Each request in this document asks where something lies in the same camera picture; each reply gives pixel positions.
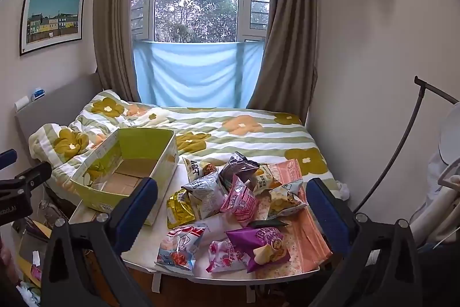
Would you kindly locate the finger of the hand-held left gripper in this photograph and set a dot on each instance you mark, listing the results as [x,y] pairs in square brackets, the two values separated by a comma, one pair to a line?
[7,158]
[30,175]

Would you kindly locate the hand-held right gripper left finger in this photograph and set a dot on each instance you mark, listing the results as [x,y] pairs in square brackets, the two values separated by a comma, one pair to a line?
[138,210]

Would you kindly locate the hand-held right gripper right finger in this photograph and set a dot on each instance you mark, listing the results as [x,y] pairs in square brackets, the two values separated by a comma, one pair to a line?
[327,213]

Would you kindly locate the pale blue chip packet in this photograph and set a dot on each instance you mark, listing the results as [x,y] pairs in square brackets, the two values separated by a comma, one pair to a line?
[284,201]
[206,195]

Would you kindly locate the green yellow cardboard box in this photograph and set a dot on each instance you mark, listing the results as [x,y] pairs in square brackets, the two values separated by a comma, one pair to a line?
[143,148]

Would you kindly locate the white black fries snack packet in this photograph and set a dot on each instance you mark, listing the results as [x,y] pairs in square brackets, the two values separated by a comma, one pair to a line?
[194,166]

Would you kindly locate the pink snack packet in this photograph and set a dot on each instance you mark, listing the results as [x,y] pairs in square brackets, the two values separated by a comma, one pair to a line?
[239,202]

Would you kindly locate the dark brown snack packet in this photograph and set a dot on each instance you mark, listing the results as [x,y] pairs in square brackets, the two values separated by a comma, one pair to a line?
[239,168]

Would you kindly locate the white crumpled tissue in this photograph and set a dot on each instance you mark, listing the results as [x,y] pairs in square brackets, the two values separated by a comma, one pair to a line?
[343,190]

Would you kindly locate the pink floral cloth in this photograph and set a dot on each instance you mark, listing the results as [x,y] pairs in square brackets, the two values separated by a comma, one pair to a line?
[307,238]

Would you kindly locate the gold yellow snack packet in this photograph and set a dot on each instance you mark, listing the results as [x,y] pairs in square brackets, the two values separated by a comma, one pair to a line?
[179,210]

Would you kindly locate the white red blue snack packet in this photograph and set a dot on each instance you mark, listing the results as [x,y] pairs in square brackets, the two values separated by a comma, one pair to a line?
[179,246]

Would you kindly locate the thin dark green packet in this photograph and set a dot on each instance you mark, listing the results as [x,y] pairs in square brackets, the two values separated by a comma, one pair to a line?
[267,223]

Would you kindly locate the blue white small item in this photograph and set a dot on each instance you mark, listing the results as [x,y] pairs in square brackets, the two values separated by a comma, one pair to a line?
[37,94]

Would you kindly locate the purple chip packet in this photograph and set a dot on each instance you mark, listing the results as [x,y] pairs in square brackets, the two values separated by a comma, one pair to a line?
[258,242]

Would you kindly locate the grey bed headboard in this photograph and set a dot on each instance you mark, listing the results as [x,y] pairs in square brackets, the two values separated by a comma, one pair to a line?
[57,102]

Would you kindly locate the pink white candy packet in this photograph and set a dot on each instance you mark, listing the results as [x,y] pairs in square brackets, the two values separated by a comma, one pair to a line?
[224,256]

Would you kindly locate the curved black rod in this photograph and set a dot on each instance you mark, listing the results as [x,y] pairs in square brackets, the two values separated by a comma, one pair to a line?
[406,134]

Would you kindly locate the striped floral quilt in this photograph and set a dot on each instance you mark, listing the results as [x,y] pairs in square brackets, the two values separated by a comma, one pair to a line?
[233,134]

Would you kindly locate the white round fan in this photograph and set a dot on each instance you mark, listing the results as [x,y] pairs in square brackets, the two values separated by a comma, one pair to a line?
[451,138]

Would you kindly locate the light blue cloth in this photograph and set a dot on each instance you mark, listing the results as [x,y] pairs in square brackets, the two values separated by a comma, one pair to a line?
[197,76]

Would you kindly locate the brown curtain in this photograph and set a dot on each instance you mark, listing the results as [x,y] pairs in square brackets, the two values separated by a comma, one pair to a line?
[113,33]
[287,51]

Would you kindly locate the white plastic frame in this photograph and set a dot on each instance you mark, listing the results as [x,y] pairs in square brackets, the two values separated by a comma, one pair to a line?
[442,199]

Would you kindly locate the framed wall picture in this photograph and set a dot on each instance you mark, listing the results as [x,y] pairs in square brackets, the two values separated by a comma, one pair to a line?
[52,21]

